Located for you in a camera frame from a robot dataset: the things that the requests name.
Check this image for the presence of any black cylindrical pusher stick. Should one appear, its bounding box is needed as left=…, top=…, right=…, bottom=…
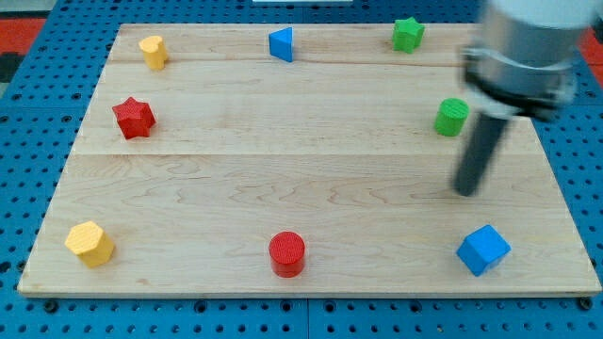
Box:
left=452, top=112, right=510, bottom=197

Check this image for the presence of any blue cube block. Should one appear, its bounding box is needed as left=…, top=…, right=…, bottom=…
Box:
left=456, top=224, right=512, bottom=277

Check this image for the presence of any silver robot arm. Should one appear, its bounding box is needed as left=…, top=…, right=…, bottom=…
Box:
left=452, top=0, right=602, bottom=196

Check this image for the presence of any blue triangle block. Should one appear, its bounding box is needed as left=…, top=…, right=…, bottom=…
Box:
left=269, top=27, right=294, bottom=62

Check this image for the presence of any green cylinder block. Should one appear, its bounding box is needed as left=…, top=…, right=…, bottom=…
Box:
left=434, top=98, right=470, bottom=137

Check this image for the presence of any green star block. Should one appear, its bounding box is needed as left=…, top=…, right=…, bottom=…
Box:
left=391, top=17, right=425, bottom=54

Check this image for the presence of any wooden board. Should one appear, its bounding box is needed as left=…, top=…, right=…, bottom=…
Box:
left=18, top=24, right=601, bottom=299

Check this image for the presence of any red cylinder block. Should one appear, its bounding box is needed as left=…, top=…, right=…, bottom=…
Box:
left=269, top=231, right=305, bottom=278

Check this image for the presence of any yellow heart block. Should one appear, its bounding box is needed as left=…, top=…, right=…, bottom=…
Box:
left=139, top=35, right=169, bottom=71

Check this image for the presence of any red star block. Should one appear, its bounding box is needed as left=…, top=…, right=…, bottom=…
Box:
left=112, top=97, right=155, bottom=139

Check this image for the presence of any yellow hexagon block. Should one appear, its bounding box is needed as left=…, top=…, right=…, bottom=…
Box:
left=64, top=221, right=115, bottom=268

